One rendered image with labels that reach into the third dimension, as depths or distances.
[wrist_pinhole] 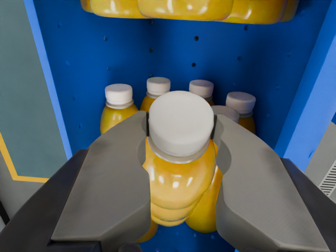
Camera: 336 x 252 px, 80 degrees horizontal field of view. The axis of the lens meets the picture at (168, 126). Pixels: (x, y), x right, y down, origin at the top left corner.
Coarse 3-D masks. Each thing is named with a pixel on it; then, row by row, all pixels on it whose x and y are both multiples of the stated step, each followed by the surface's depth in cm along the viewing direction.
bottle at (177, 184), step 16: (208, 144) 13; (160, 160) 13; (176, 160) 12; (192, 160) 12; (208, 160) 14; (160, 176) 13; (176, 176) 13; (192, 176) 13; (208, 176) 14; (160, 192) 14; (176, 192) 14; (192, 192) 14; (160, 208) 18; (176, 208) 17; (192, 208) 19; (160, 224) 24; (176, 224) 24
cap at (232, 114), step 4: (212, 108) 24; (216, 108) 24; (220, 108) 24; (224, 108) 24; (228, 108) 24; (232, 108) 24; (216, 112) 23; (220, 112) 23; (224, 112) 23; (228, 112) 24; (232, 112) 24; (236, 112) 23; (228, 116) 23; (232, 116) 23; (236, 116) 23; (236, 120) 23
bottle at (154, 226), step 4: (152, 220) 32; (152, 224) 32; (156, 224) 34; (152, 228) 33; (156, 228) 34; (148, 232) 32; (152, 232) 33; (144, 236) 32; (148, 236) 33; (152, 236) 34; (140, 240) 33; (144, 240) 33
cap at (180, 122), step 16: (160, 96) 12; (176, 96) 12; (192, 96) 12; (160, 112) 12; (176, 112) 12; (192, 112) 12; (208, 112) 12; (160, 128) 11; (176, 128) 11; (192, 128) 11; (208, 128) 11; (160, 144) 11; (176, 144) 11; (192, 144) 11
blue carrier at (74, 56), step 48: (48, 0) 20; (48, 48) 20; (96, 48) 28; (144, 48) 33; (192, 48) 34; (240, 48) 30; (288, 48) 24; (96, 96) 31; (144, 96) 37; (288, 96) 25; (288, 144) 12; (192, 240) 34
